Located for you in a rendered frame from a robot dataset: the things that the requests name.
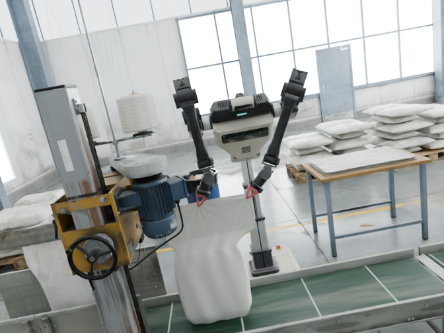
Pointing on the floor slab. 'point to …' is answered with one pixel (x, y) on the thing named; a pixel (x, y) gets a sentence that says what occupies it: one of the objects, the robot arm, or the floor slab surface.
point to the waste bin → (199, 185)
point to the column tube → (94, 217)
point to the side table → (369, 203)
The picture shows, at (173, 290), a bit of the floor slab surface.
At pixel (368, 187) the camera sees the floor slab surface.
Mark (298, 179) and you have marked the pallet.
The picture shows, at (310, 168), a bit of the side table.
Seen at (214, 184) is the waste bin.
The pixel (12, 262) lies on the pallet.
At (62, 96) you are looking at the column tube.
